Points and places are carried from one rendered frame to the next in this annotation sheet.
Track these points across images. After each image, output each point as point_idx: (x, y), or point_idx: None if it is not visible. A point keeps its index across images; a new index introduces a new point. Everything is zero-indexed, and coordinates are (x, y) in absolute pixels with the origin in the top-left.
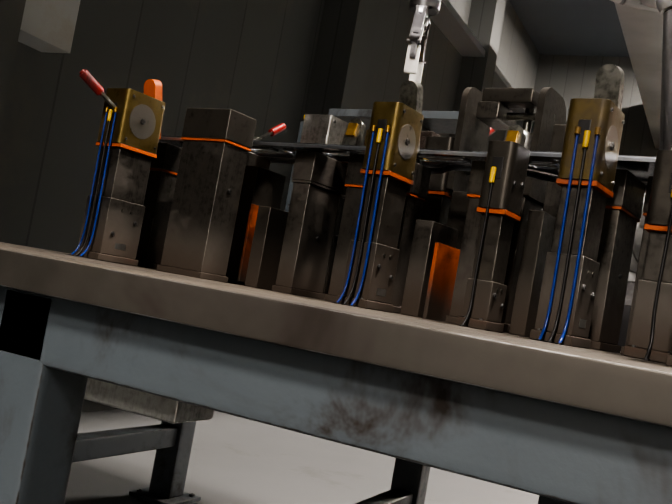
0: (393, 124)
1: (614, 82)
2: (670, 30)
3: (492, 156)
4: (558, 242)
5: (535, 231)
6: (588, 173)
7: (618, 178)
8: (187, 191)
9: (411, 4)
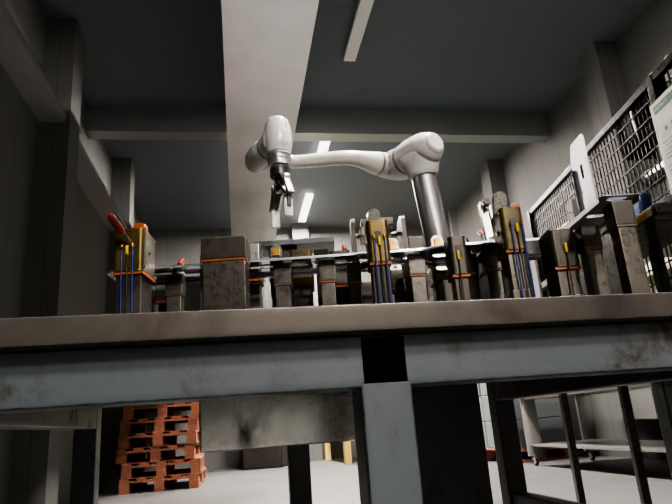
0: (386, 233)
1: (504, 200)
2: (421, 186)
3: (453, 245)
4: (516, 284)
5: (450, 291)
6: (522, 245)
7: (496, 254)
8: (217, 299)
9: (274, 173)
